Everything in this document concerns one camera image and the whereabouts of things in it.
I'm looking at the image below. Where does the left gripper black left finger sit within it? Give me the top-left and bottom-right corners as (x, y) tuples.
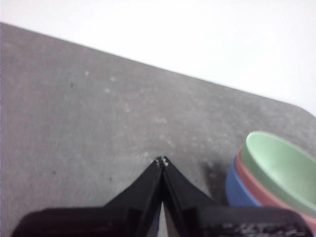
(11, 156), (164, 237)

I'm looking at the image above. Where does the red ribbed bowl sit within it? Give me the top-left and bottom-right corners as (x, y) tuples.
(234, 147), (316, 237)

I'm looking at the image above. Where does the blue ribbed bowl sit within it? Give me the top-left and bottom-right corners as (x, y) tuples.
(224, 155), (264, 208)

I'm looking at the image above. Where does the green ribbed bowl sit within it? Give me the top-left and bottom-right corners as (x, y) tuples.
(240, 130), (316, 219)

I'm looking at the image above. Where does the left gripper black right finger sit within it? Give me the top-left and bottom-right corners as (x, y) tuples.
(162, 155), (314, 237)

